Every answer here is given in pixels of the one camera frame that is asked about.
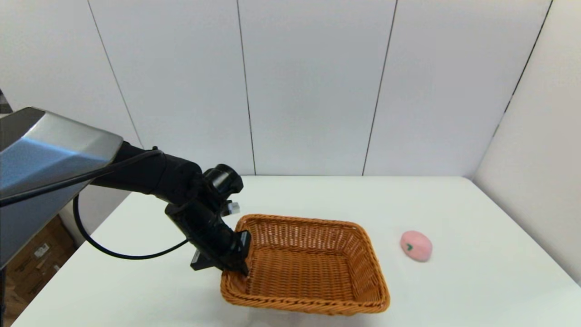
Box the orange wicker basket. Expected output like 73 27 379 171
220 213 391 317

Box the pink toy peach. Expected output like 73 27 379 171
399 230 433 263

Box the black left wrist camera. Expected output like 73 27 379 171
202 164 244 216

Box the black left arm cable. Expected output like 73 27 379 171
0 149 191 261

